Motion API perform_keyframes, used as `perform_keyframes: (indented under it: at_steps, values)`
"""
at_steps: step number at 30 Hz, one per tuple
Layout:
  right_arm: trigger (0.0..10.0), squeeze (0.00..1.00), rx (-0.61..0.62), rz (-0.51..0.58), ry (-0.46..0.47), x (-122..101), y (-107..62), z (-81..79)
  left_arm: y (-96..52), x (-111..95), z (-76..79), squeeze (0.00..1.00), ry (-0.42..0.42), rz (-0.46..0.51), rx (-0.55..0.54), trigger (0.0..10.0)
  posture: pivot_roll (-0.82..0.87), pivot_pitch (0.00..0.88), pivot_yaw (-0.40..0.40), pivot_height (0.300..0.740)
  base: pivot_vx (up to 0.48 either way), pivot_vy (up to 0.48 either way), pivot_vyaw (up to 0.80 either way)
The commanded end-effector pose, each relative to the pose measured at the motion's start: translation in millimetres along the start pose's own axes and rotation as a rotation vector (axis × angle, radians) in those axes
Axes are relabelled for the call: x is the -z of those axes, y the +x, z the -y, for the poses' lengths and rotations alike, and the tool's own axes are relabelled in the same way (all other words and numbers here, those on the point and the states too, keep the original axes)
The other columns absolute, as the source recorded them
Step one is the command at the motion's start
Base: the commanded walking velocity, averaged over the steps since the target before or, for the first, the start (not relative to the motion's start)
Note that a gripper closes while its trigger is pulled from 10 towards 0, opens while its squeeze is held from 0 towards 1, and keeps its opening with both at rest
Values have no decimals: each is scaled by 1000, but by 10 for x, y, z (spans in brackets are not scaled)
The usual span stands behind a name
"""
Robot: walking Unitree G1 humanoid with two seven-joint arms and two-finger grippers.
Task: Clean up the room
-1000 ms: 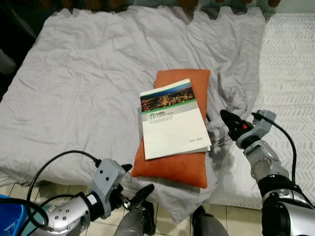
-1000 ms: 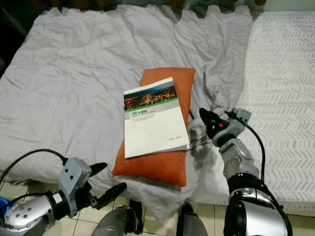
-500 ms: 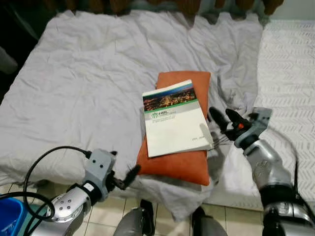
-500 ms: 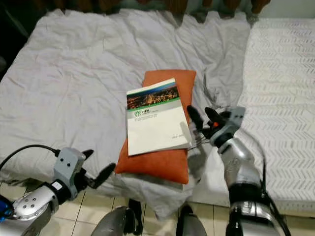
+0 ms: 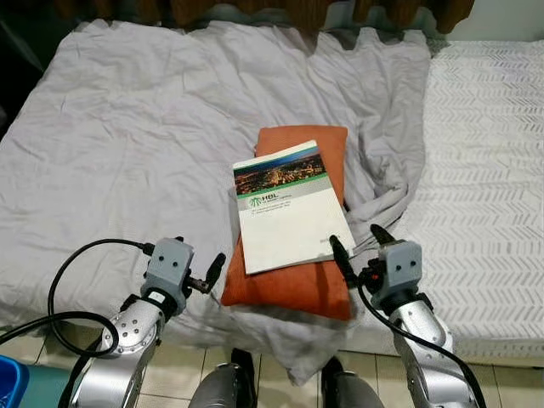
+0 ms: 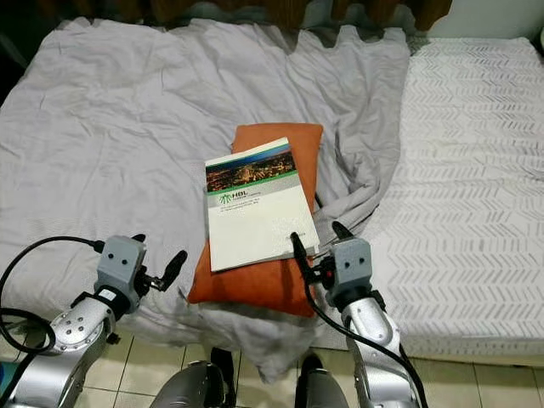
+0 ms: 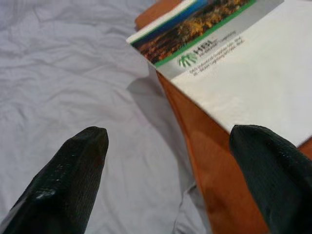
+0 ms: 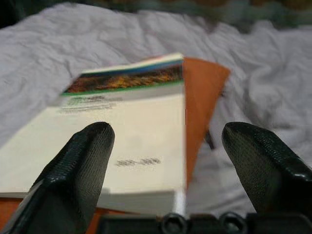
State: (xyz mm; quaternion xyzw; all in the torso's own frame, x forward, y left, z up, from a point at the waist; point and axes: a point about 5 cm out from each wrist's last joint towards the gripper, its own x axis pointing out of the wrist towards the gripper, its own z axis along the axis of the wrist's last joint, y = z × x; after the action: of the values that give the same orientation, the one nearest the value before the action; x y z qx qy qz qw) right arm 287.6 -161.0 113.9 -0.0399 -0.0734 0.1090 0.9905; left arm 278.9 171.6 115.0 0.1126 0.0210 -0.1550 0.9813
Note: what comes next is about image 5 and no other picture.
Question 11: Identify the orange pillow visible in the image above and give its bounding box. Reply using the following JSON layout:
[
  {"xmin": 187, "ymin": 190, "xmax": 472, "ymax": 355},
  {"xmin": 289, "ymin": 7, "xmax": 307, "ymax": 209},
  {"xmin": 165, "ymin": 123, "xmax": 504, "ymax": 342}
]
[{"xmin": 221, "ymin": 126, "xmax": 354, "ymax": 321}]

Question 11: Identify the white book with city photo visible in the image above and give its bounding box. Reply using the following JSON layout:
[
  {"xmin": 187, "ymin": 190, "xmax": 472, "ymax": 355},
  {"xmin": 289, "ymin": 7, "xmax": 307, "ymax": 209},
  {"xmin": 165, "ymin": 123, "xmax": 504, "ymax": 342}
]
[{"xmin": 232, "ymin": 140, "xmax": 356, "ymax": 275}]

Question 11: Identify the grey blanket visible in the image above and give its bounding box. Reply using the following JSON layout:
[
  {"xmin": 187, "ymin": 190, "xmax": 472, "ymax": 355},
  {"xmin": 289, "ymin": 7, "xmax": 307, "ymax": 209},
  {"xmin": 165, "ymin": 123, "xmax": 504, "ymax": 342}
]
[{"xmin": 0, "ymin": 19, "xmax": 432, "ymax": 385}]

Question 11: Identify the silver robot right leg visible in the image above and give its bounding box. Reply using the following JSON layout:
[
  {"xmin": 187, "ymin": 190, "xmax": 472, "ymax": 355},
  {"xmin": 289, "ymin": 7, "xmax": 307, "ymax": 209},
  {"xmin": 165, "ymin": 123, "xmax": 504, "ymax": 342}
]
[{"xmin": 321, "ymin": 357, "xmax": 385, "ymax": 408}]

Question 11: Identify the white chevron quilted mattress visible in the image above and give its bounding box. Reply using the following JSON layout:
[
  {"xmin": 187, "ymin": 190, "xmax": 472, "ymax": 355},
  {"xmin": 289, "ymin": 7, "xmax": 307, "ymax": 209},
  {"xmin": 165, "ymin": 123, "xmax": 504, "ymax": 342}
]
[{"xmin": 344, "ymin": 38, "xmax": 544, "ymax": 358}]

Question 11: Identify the cream bed base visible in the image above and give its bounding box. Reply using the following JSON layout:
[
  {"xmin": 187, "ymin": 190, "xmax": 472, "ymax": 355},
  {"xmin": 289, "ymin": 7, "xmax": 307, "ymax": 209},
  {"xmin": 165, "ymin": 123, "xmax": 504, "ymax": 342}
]
[{"xmin": 0, "ymin": 323, "xmax": 544, "ymax": 369}]

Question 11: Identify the teal plastic stool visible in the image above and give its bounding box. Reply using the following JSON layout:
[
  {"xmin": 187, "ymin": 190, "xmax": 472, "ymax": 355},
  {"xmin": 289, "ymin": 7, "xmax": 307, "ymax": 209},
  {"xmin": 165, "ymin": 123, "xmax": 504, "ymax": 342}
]
[{"xmin": 21, "ymin": 364, "xmax": 76, "ymax": 408}]

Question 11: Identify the blue plastic bin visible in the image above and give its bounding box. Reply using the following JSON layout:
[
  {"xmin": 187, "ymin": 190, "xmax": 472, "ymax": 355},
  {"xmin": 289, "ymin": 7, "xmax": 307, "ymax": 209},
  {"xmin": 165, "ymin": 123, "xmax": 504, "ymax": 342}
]
[{"xmin": 0, "ymin": 355, "xmax": 31, "ymax": 408}]

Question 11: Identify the brown pleated curtain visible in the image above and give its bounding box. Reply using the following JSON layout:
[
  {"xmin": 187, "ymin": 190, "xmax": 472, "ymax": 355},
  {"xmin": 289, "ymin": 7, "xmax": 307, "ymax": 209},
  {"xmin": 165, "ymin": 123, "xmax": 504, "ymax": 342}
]
[{"xmin": 55, "ymin": 0, "xmax": 475, "ymax": 35}]

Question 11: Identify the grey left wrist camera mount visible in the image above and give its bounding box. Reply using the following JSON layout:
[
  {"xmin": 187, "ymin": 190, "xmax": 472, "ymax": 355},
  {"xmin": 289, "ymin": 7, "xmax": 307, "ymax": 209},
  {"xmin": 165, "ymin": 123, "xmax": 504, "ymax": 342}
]
[{"xmin": 143, "ymin": 238, "xmax": 195, "ymax": 298}]

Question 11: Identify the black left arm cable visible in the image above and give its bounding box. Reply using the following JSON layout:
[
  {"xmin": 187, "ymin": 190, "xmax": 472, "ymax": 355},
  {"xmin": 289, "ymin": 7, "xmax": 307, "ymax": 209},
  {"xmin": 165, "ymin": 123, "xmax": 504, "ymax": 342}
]
[{"xmin": 0, "ymin": 238, "xmax": 158, "ymax": 360}]

